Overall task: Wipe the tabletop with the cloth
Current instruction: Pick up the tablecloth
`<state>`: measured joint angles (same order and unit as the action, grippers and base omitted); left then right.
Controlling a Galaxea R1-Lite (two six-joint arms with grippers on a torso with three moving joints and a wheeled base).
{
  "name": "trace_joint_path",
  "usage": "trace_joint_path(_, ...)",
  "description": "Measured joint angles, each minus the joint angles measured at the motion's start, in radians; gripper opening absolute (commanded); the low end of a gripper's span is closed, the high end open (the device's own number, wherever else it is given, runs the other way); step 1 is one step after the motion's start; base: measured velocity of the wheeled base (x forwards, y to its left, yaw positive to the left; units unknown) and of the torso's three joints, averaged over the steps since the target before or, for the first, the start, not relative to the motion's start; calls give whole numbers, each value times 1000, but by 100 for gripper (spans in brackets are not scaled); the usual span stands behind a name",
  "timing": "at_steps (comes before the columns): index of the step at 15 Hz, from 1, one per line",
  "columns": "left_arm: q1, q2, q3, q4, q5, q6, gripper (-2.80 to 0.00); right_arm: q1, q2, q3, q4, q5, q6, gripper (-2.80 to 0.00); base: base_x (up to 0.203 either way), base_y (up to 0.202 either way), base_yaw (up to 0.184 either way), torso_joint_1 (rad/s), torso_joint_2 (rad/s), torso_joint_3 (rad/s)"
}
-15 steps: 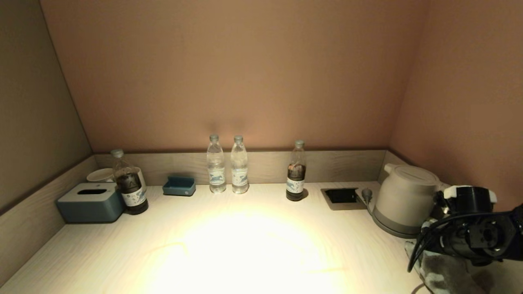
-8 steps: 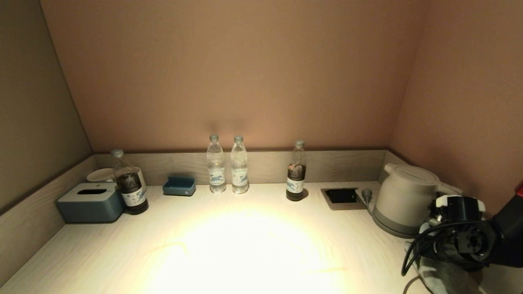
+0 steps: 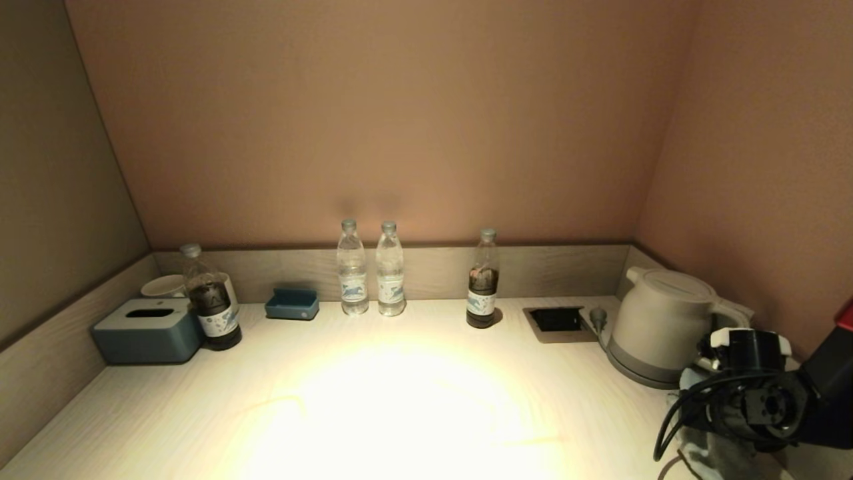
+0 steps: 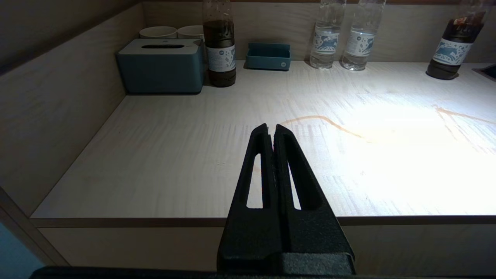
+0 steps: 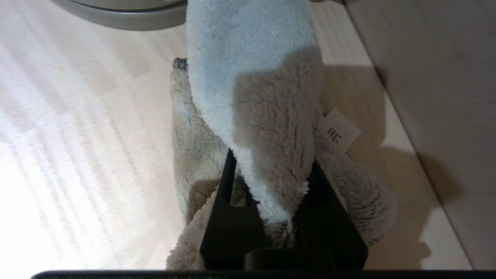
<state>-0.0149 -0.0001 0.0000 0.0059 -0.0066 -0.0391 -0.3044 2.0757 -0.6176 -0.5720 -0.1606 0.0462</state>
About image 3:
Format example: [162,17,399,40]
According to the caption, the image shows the white cleaning cloth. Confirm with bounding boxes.
[666,387,787,480]

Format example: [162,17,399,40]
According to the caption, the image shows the blue-grey tissue box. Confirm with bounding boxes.
[92,297,205,365]

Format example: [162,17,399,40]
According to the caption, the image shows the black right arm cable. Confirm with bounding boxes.
[653,369,760,480]

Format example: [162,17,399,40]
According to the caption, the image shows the dark tea plastic bottle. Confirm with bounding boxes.
[180,243,243,351]
[466,228,500,329]

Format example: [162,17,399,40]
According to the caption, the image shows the small blue tray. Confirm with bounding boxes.
[265,288,320,321]

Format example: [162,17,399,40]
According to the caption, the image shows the black recessed power socket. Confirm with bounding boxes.
[523,306,598,344]

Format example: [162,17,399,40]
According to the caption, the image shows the white electric kettle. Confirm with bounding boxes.
[608,267,755,384]

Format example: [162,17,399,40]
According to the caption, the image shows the grey kettle base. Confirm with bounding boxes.
[604,347,688,391]

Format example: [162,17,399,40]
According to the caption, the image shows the clear water plastic bottle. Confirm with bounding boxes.
[337,219,369,316]
[376,221,407,317]

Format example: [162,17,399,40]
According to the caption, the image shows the white ceramic cup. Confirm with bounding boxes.
[217,272,239,314]
[141,275,187,299]

